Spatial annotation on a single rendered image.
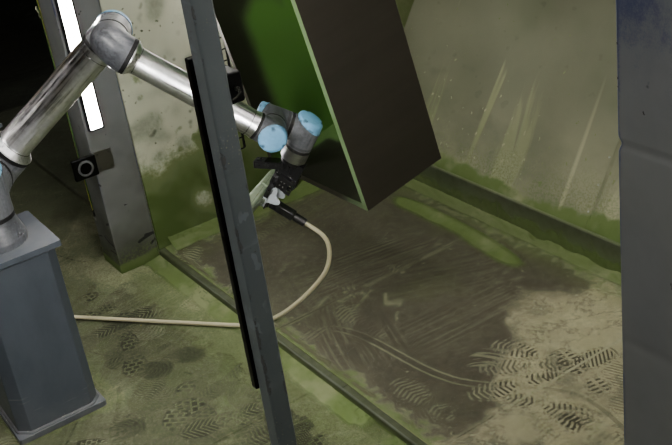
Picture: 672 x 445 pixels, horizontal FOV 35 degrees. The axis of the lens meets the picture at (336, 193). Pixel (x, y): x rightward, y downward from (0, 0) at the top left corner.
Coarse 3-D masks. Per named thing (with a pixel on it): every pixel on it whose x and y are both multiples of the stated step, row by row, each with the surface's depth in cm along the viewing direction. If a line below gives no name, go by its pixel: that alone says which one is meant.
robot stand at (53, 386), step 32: (32, 224) 343; (0, 256) 325; (32, 256) 326; (0, 288) 325; (32, 288) 331; (64, 288) 340; (0, 320) 328; (32, 320) 334; (64, 320) 341; (0, 352) 332; (32, 352) 337; (64, 352) 344; (0, 384) 343; (32, 384) 341; (64, 384) 348; (32, 416) 344; (64, 416) 351
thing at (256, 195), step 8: (264, 184) 364; (256, 192) 358; (264, 192) 361; (256, 200) 354; (264, 200) 357; (272, 208) 360; (280, 208) 359; (288, 208) 360; (288, 216) 360; (296, 216) 359; (304, 224) 359
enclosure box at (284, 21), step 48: (240, 0) 376; (288, 0) 388; (336, 0) 326; (384, 0) 338; (240, 48) 381; (288, 48) 394; (336, 48) 332; (384, 48) 343; (288, 96) 400; (336, 96) 337; (384, 96) 349; (336, 144) 403; (384, 144) 355; (432, 144) 369; (336, 192) 372; (384, 192) 361
